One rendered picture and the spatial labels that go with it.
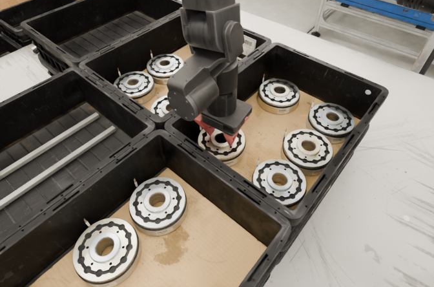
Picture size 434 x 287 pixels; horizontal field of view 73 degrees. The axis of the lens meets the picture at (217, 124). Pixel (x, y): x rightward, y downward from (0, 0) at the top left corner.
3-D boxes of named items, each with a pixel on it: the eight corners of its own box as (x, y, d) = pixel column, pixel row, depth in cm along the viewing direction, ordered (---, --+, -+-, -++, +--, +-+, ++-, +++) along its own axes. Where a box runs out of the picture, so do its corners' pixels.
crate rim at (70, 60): (132, -14, 105) (131, -20, 103) (192, 13, 92) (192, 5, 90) (21, 30, 85) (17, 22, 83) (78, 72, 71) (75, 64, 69)
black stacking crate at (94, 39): (137, 13, 112) (131, -18, 104) (194, 40, 99) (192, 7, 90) (37, 58, 92) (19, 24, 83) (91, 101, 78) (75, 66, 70)
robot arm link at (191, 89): (242, 17, 41) (197, 11, 46) (187, 57, 35) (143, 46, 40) (252, 86, 49) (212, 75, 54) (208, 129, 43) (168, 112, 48)
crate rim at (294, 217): (273, 48, 78) (274, 40, 77) (387, 97, 65) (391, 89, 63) (161, 134, 58) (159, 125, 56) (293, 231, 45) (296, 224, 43)
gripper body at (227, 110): (235, 135, 53) (236, 106, 47) (189, 112, 56) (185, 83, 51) (252, 112, 56) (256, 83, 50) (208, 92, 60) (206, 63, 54)
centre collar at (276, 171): (277, 165, 58) (277, 163, 58) (297, 180, 56) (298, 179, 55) (261, 180, 56) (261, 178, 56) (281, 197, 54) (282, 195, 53)
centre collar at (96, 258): (110, 226, 50) (109, 225, 49) (126, 247, 47) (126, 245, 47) (84, 247, 47) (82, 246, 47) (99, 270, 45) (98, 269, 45)
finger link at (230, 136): (232, 159, 59) (232, 130, 52) (203, 144, 61) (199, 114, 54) (248, 137, 62) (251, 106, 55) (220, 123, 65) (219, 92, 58)
